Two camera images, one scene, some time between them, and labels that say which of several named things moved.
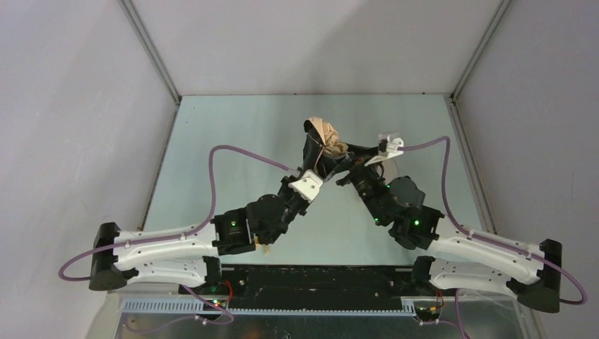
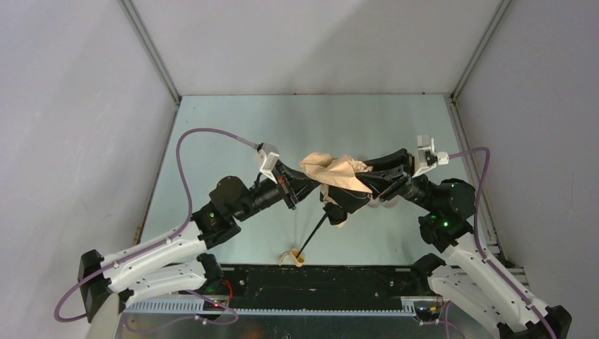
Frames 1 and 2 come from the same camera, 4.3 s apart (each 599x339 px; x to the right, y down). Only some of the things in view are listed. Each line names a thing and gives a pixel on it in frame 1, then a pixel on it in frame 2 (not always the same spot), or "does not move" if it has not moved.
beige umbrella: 322,146 -> 340,192
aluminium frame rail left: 138,26 does not move
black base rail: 309,287 does not move
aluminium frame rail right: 465,146 does not move
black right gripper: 354,165 -> 405,172
